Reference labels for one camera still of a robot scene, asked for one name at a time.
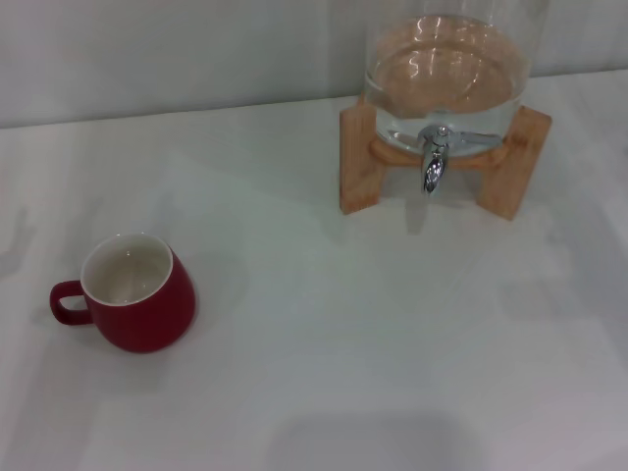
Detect chrome faucet with lever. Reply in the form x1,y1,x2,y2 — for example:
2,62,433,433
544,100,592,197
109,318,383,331
416,125,502,196

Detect red ceramic cup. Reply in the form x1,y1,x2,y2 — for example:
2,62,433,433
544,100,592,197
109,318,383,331
48,234,198,354

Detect wooden dispenser stand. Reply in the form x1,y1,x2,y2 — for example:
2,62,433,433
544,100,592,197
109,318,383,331
338,91,553,220

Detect glass water dispenser jar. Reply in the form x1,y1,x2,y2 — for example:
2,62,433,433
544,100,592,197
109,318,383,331
362,0,549,161

